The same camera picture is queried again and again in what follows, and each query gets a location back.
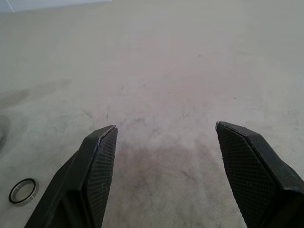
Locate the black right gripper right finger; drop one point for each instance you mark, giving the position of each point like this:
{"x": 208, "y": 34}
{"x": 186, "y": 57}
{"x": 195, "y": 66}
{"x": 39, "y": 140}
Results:
{"x": 256, "y": 175}

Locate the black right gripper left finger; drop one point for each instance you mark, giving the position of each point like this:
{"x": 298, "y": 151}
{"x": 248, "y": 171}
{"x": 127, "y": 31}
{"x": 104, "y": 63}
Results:
{"x": 80, "y": 180}

